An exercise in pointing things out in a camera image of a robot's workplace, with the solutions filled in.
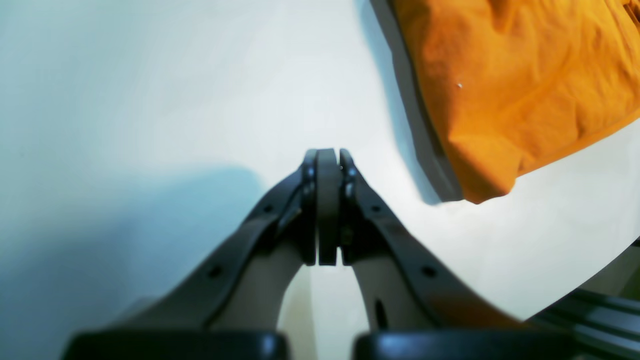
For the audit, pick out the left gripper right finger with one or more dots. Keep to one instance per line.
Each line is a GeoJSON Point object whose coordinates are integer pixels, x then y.
{"type": "Point", "coordinates": [416, 307]}

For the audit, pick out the orange t-shirt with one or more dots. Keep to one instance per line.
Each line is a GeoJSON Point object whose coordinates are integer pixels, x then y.
{"type": "Point", "coordinates": [511, 86]}

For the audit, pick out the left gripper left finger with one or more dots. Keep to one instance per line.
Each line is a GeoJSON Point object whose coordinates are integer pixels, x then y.
{"type": "Point", "coordinates": [228, 307]}

